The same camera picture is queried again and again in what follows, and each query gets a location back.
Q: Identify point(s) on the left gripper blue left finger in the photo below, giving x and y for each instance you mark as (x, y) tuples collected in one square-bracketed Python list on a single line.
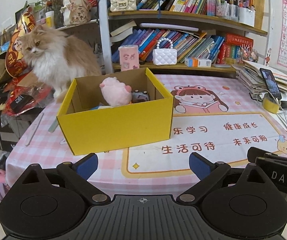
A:
[(76, 175)]

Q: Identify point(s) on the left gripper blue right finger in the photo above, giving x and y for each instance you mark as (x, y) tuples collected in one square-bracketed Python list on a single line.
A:
[(211, 176)]

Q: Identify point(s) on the blue packet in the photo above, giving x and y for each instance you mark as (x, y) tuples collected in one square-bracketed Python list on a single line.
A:
[(100, 106)]

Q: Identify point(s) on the pink pig plush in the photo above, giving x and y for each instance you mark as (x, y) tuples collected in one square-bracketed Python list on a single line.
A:
[(115, 93)]

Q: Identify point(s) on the grey toy camera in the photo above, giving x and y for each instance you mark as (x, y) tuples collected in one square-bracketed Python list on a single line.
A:
[(140, 96)]

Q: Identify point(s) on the pink cartoon table mat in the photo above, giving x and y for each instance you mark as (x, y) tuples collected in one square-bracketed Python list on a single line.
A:
[(211, 116)]

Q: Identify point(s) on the yellow tape roll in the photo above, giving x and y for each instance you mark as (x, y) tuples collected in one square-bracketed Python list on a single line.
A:
[(270, 103)]

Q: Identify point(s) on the yellow cardboard box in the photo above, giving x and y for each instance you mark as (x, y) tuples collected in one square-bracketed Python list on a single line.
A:
[(87, 128)]

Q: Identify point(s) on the black smartphone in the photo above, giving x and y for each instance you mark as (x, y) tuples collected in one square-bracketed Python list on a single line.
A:
[(271, 83)]

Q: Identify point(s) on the stack of books papers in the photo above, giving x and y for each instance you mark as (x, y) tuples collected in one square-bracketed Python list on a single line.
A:
[(249, 74)]

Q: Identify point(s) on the red gold foil bag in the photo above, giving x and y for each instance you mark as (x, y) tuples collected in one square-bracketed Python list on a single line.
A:
[(25, 91)]

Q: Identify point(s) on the orange white medicine box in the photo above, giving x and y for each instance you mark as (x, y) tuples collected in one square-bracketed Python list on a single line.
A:
[(197, 62)]

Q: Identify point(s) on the orange white fluffy cat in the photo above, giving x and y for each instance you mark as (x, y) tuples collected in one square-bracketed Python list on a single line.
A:
[(57, 58)]

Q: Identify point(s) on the white quilted pearl handbag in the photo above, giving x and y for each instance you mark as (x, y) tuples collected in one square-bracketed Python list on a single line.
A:
[(164, 56)]

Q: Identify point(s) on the pink cylindrical pen holder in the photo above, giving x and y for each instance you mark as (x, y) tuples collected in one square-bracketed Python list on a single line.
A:
[(129, 57)]

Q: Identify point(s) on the row of leaning books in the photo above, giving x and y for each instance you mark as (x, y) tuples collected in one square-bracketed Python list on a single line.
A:
[(186, 44)]

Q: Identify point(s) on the red dictionary box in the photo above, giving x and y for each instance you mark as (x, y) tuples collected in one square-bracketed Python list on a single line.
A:
[(237, 40)]

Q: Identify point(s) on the wooden bookshelf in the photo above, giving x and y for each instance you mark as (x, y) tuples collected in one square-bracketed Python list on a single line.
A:
[(262, 37)]

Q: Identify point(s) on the cream quilted pearl handbag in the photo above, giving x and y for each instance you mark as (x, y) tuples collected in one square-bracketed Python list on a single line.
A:
[(123, 5)]

